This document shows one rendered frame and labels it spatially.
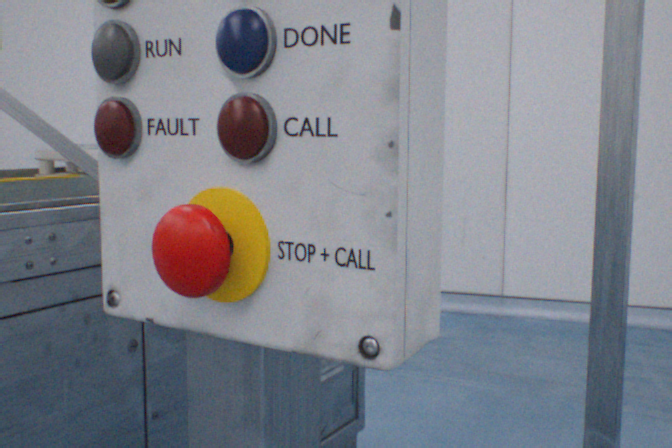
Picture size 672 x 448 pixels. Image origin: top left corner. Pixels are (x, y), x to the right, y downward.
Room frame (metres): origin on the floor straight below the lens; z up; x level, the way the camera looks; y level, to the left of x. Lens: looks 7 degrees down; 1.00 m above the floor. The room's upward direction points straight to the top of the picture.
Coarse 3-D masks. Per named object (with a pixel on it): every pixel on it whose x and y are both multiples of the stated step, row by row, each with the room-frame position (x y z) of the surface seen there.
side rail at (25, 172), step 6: (24, 168) 1.32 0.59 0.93; (30, 168) 1.33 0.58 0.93; (36, 168) 1.34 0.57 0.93; (60, 168) 1.38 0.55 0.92; (0, 174) 1.27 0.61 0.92; (6, 174) 1.28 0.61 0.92; (12, 174) 1.29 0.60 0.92; (18, 174) 1.30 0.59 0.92; (24, 174) 1.31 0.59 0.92; (30, 174) 1.32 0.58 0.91
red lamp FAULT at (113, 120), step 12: (108, 108) 0.34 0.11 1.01; (120, 108) 0.34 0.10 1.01; (96, 120) 0.35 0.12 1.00; (108, 120) 0.34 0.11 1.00; (120, 120) 0.34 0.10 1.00; (132, 120) 0.34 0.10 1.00; (96, 132) 0.35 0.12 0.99; (108, 132) 0.34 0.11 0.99; (120, 132) 0.34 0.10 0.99; (132, 132) 0.34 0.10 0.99; (108, 144) 0.34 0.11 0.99; (120, 144) 0.34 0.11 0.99
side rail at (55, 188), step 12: (24, 180) 1.01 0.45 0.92; (36, 180) 1.03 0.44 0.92; (48, 180) 1.05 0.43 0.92; (60, 180) 1.06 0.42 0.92; (72, 180) 1.08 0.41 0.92; (84, 180) 1.10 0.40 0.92; (0, 192) 0.98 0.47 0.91; (12, 192) 1.00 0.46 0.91; (24, 192) 1.01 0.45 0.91; (36, 192) 1.03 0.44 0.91; (48, 192) 1.05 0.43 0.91; (60, 192) 1.06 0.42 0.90; (72, 192) 1.08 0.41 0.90; (84, 192) 1.10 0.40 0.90; (96, 192) 1.12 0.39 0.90
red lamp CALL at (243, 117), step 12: (228, 108) 0.30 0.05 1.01; (240, 108) 0.30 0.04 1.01; (252, 108) 0.30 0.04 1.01; (228, 120) 0.30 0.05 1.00; (240, 120) 0.30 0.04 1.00; (252, 120) 0.30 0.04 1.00; (264, 120) 0.30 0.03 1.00; (228, 132) 0.30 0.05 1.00; (240, 132) 0.30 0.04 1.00; (252, 132) 0.30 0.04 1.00; (264, 132) 0.30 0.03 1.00; (228, 144) 0.30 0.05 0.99; (240, 144) 0.30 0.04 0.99; (252, 144) 0.30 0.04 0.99; (264, 144) 0.30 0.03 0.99; (240, 156) 0.30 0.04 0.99; (252, 156) 0.30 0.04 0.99
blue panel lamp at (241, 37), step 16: (240, 16) 0.30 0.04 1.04; (256, 16) 0.30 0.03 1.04; (224, 32) 0.30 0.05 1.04; (240, 32) 0.30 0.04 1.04; (256, 32) 0.30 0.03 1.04; (224, 48) 0.30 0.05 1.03; (240, 48) 0.30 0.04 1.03; (256, 48) 0.30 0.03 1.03; (240, 64) 0.30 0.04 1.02; (256, 64) 0.30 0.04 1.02
